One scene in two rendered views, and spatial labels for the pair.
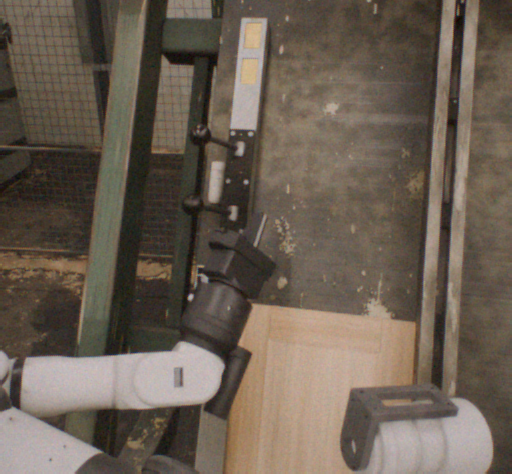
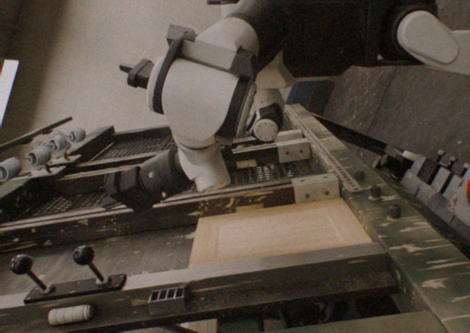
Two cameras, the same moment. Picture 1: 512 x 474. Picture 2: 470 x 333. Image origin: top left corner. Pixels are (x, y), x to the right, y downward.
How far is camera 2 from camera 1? 1.11 m
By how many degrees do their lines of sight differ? 84
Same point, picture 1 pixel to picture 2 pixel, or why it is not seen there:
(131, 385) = not seen: hidden behind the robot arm
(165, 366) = not seen: hidden behind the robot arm
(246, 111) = (12, 299)
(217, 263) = (129, 173)
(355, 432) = (180, 31)
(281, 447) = (293, 240)
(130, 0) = not seen: outside the picture
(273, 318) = (198, 261)
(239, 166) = (62, 287)
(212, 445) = (303, 256)
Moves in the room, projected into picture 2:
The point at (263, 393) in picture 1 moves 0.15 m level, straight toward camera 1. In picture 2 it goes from (256, 253) to (281, 192)
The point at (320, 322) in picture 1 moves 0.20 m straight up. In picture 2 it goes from (200, 243) to (123, 216)
